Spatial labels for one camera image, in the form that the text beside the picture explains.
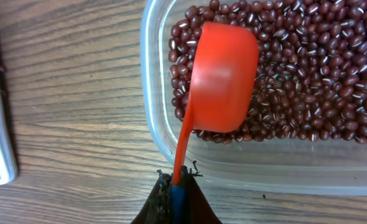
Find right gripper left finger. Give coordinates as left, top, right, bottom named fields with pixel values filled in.
left=131, top=169, right=173, bottom=224

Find orange measuring scoop blue handle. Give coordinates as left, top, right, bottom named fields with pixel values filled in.
left=171, top=22, right=259, bottom=223

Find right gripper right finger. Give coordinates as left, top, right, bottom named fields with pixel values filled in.
left=180, top=161, right=221, bottom=224

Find red beans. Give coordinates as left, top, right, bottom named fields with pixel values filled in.
left=169, top=0, right=367, bottom=144

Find clear plastic container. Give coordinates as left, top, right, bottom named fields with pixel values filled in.
left=141, top=1, right=367, bottom=196

